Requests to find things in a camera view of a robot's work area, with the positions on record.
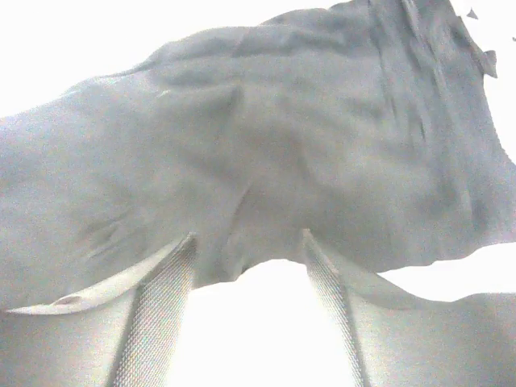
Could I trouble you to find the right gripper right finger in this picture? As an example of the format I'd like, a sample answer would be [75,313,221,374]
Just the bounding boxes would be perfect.
[302,230,515,386]

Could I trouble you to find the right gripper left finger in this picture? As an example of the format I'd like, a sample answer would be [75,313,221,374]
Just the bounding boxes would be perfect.
[1,235,197,386]

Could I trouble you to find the black trousers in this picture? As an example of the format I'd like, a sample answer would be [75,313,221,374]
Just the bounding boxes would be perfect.
[1,1,515,310]

